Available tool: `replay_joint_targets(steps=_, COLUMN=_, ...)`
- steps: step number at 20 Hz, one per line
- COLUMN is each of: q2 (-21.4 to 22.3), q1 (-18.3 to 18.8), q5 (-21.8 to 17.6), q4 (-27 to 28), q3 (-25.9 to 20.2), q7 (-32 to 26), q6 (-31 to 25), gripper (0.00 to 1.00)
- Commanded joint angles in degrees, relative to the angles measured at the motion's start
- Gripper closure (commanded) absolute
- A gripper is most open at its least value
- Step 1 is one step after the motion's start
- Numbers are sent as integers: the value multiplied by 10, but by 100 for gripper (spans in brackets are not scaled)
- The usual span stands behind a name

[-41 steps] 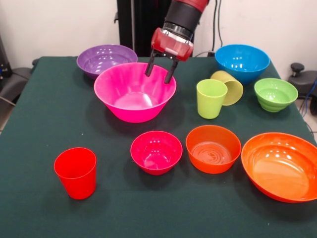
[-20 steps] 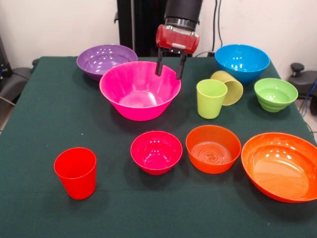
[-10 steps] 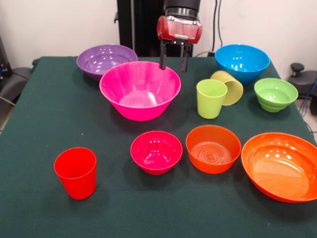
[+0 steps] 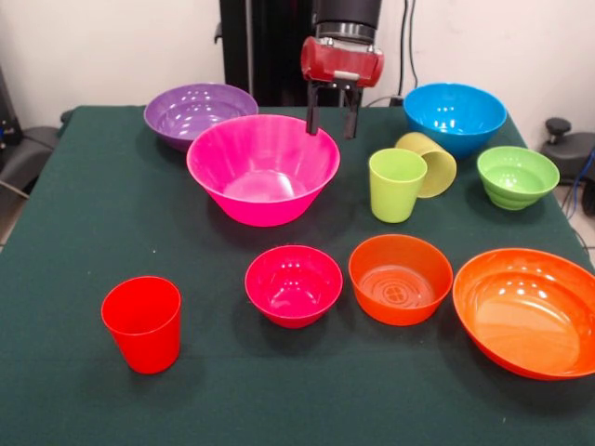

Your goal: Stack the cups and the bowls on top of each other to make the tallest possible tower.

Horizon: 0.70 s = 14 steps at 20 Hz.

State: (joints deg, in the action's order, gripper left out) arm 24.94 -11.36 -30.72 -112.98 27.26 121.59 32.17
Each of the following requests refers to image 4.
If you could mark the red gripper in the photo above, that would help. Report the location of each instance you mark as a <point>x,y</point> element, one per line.
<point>341,60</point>

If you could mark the large magenta bowl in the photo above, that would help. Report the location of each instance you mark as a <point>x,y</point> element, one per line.
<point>260,176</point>

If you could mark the yellow cup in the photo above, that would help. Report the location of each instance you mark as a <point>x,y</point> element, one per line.
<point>441,172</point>

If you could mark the small crimson pink bowl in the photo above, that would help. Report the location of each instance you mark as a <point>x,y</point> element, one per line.
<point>293,292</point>

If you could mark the black robot column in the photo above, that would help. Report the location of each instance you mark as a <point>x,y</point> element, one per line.
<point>279,46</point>

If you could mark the lime green cup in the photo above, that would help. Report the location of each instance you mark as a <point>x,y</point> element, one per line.
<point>395,195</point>

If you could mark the blue bowl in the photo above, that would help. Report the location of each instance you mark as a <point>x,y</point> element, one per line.
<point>455,121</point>

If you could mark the purple bowl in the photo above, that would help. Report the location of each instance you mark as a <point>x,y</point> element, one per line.
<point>186,111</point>

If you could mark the small orange bowl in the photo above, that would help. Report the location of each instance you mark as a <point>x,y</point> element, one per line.
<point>400,297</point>

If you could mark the small green bowl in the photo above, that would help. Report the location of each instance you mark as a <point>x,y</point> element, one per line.
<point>518,181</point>

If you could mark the dark green tablecloth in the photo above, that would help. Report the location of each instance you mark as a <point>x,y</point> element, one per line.
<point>93,223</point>

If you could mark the large orange bowl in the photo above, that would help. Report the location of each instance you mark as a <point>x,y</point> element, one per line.
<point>530,316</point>

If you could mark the red cup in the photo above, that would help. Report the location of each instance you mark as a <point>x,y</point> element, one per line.
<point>141,334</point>

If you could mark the black equipment box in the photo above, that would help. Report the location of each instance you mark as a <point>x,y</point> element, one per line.
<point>7,116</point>

